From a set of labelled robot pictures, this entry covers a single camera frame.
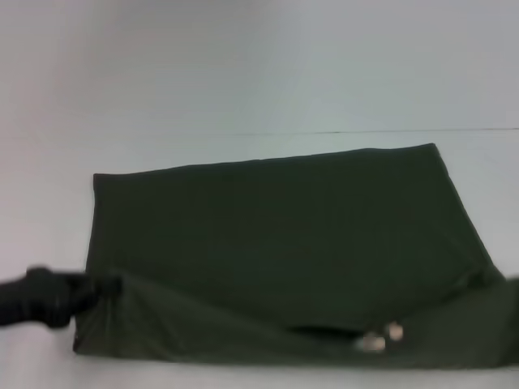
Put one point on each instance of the dark green shirt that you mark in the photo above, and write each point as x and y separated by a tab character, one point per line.
284	243

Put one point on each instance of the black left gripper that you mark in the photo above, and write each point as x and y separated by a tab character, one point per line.
40	297

